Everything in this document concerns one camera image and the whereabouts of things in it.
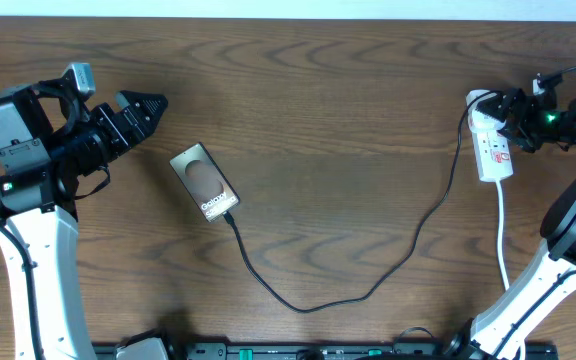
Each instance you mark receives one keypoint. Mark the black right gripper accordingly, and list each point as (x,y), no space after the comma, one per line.
(525,104)

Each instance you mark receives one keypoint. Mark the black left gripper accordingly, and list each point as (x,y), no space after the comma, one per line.
(135,126)

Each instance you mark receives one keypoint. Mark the Galaxy S25 Ultra smartphone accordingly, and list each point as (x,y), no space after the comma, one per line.
(205,182)

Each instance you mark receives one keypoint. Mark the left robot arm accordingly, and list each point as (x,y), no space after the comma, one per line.
(48,140)

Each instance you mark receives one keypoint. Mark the white power strip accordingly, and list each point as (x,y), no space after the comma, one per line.
(491,149)

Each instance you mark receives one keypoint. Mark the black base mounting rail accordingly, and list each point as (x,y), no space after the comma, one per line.
(413,349)

